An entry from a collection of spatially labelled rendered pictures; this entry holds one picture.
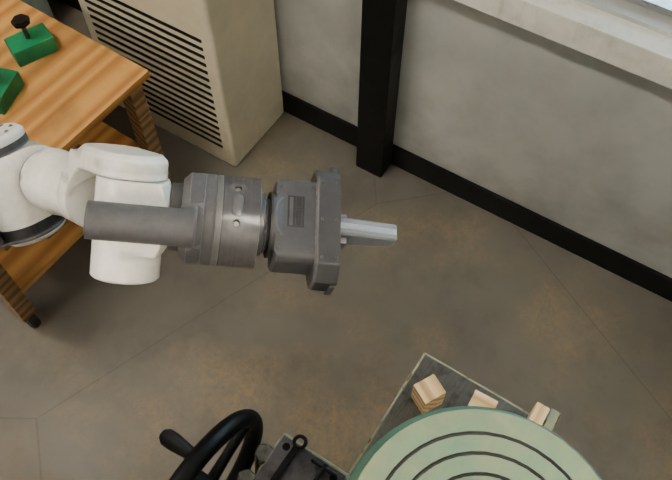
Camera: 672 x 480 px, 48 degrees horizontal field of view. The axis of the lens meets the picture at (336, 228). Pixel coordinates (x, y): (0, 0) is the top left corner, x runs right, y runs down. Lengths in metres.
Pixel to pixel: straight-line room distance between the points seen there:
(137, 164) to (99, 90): 1.35
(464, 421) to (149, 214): 0.33
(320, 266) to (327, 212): 0.05
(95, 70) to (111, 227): 1.45
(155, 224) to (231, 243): 0.07
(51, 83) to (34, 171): 1.24
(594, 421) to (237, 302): 1.04
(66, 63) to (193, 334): 0.81
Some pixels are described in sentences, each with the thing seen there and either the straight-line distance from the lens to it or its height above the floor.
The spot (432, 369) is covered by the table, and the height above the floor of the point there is 0.90.
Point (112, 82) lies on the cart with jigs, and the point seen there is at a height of 0.53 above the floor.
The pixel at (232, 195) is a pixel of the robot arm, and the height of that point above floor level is 1.39.
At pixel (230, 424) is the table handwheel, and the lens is 1.10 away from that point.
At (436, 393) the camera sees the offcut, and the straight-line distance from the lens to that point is 1.09.
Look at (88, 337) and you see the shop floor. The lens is 2.26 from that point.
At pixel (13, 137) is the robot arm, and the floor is 1.31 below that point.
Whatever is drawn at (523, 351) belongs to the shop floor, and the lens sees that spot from 2.19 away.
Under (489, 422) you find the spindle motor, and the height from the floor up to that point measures 1.50.
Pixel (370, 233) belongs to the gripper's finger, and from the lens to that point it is 0.74.
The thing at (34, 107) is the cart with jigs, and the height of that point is 0.53.
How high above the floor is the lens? 1.96
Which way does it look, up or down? 58 degrees down
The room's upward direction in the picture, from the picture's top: straight up
